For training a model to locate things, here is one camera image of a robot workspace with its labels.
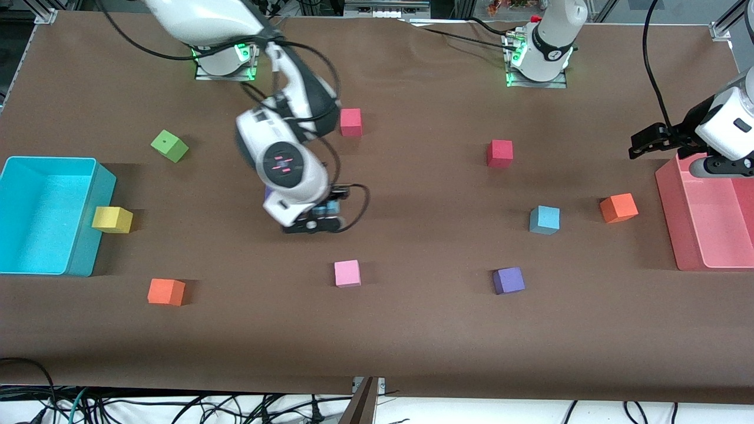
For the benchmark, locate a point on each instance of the red foam block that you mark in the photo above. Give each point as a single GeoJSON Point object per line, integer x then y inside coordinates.
{"type": "Point", "coordinates": [499, 153]}
{"type": "Point", "coordinates": [352, 122]}

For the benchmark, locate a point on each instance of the small silver corner bracket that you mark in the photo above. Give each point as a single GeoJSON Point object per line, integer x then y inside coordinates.
{"type": "Point", "coordinates": [47, 16]}

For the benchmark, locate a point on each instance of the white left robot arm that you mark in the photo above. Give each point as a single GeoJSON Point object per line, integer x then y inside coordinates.
{"type": "Point", "coordinates": [551, 35]}

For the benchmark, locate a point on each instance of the silver metal bracket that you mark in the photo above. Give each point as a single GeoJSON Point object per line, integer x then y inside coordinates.
{"type": "Point", "coordinates": [380, 384]}

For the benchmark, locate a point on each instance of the aluminium background post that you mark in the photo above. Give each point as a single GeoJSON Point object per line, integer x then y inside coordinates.
{"type": "Point", "coordinates": [463, 9]}

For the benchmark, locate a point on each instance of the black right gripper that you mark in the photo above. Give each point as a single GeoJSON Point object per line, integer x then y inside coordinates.
{"type": "Point", "coordinates": [341, 194]}

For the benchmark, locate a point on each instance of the orange background items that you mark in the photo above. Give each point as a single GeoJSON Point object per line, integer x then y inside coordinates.
{"type": "Point", "coordinates": [506, 6]}

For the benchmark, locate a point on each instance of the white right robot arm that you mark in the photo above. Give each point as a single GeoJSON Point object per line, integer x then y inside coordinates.
{"type": "Point", "coordinates": [283, 165]}

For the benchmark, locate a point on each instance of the dark aluminium profile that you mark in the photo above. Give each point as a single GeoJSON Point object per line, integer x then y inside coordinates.
{"type": "Point", "coordinates": [360, 409]}

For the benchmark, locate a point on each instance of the pink foam block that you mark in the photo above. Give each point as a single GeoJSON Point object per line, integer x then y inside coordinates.
{"type": "Point", "coordinates": [347, 274]}

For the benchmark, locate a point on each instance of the grey background device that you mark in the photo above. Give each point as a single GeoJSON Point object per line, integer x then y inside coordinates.
{"type": "Point", "coordinates": [386, 7]}

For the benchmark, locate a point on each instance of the yellow foam block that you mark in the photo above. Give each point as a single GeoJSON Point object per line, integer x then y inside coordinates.
{"type": "Point", "coordinates": [112, 219]}

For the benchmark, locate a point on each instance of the brown table cover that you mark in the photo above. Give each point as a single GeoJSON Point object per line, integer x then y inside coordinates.
{"type": "Point", "coordinates": [377, 335]}

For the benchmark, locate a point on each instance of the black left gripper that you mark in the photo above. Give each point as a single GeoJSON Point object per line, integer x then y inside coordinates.
{"type": "Point", "coordinates": [673, 139]}

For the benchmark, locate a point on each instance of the orange foam block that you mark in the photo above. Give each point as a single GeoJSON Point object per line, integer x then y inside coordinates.
{"type": "Point", "coordinates": [618, 208]}
{"type": "Point", "coordinates": [165, 292]}

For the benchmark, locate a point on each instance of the cyan plastic bin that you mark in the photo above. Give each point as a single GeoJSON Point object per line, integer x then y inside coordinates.
{"type": "Point", "coordinates": [41, 229]}

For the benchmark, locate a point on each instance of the green foam block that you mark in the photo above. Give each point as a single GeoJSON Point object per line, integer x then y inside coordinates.
{"type": "Point", "coordinates": [169, 146]}

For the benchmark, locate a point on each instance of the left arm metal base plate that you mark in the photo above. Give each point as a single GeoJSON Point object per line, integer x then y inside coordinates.
{"type": "Point", "coordinates": [539, 84]}

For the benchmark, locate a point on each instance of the light blue foam block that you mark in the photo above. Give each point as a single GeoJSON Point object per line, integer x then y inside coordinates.
{"type": "Point", "coordinates": [545, 219]}
{"type": "Point", "coordinates": [327, 209]}

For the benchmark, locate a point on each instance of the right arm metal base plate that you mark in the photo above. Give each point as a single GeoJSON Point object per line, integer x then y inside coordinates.
{"type": "Point", "coordinates": [227, 77]}

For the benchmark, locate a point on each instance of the pink plastic bin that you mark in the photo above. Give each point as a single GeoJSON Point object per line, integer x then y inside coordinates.
{"type": "Point", "coordinates": [677, 224]}

